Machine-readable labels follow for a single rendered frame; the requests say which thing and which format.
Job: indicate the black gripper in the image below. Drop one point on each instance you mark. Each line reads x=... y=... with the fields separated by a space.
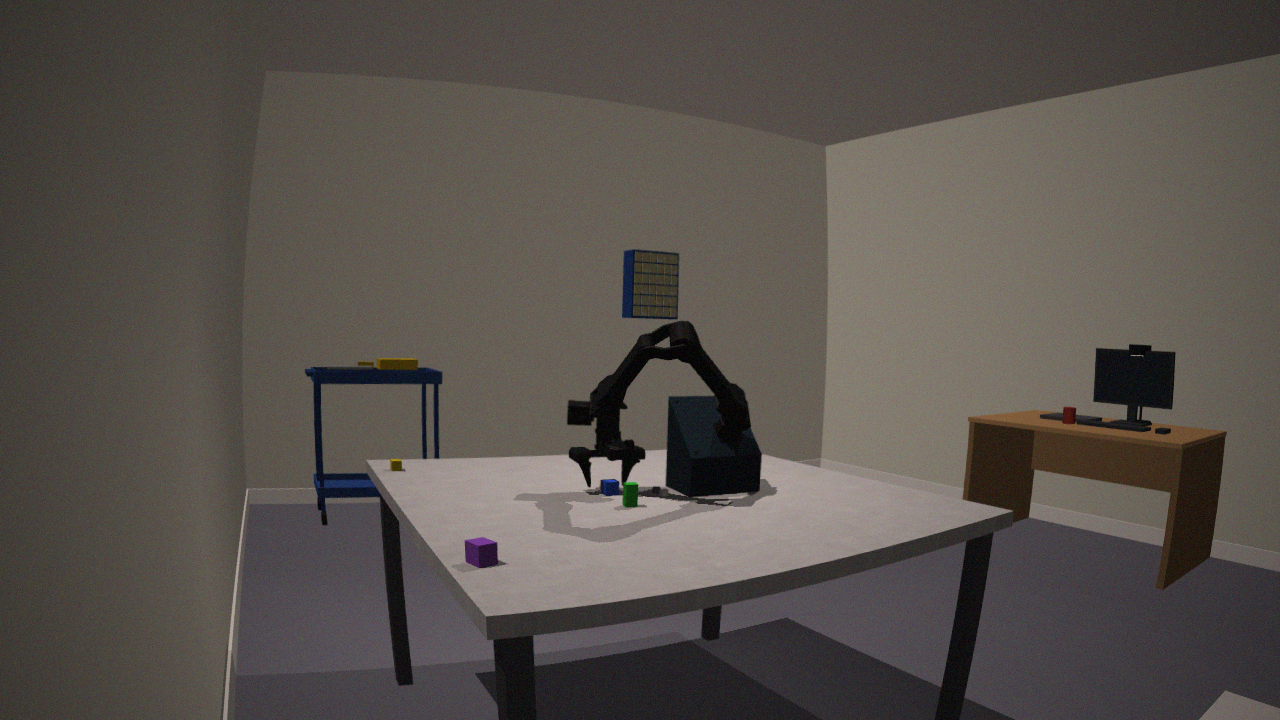
x=582 y=455

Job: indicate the purple cube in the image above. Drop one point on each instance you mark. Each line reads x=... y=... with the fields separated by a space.
x=481 y=552

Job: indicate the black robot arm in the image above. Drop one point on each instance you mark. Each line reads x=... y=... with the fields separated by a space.
x=607 y=399

